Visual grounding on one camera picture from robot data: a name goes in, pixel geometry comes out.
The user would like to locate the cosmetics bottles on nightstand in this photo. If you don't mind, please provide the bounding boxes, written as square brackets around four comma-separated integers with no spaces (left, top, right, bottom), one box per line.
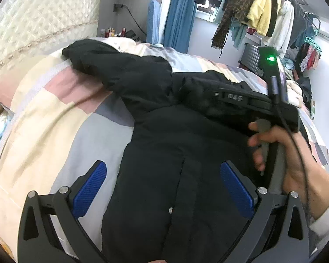
[98,27,138,40]

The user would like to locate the person's right hand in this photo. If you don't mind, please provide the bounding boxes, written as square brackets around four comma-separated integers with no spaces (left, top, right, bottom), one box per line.
[248,122,329,217]

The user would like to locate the colourful hanging clothes cluster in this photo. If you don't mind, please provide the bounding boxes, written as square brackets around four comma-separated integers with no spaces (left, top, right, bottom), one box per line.
[295,37,322,75]

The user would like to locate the teal hanging garment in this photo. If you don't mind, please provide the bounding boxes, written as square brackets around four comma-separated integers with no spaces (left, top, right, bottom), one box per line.
[211,0,249,50]

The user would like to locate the blue window curtain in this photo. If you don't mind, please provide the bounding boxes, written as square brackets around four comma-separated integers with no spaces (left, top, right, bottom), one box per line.
[163,0,197,53]

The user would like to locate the black wall charger plug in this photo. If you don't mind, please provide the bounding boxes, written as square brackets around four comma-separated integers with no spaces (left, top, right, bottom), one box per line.
[113,4,124,12]

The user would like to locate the right forearm white sleeve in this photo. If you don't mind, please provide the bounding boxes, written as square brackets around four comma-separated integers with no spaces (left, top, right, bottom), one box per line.
[308,180,329,258]

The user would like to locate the yellow fleece jacket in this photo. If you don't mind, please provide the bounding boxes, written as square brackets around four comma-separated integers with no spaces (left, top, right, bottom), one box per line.
[246,0,277,37]

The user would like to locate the pastel patchwork bed quilt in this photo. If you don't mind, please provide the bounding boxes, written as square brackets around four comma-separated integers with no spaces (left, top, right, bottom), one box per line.
[0,36,329,262]

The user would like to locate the cream quilted headboard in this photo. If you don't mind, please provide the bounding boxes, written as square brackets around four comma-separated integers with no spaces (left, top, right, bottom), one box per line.
[0,0,100,71]

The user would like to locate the blue covered chair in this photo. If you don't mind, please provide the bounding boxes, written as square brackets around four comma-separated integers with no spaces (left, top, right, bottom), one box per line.
[146,0,161,45]

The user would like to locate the black padded winter jacket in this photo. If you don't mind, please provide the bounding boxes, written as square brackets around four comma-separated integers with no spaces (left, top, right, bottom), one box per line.
[62,39,269,262]

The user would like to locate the white hanging hoodie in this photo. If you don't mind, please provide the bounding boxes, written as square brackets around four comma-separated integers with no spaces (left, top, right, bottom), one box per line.
[268,0,294,59]

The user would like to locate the grey ribbed suitcase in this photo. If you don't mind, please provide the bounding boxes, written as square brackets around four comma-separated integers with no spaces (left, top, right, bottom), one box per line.
[239,43,263,77]

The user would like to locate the cream plush blanket pile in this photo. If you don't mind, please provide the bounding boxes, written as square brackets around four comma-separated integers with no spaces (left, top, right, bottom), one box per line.
[286,80,303,108]

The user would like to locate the brown plaid scarf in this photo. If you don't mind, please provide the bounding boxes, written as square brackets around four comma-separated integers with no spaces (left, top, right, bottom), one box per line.
[211,0,254,51]

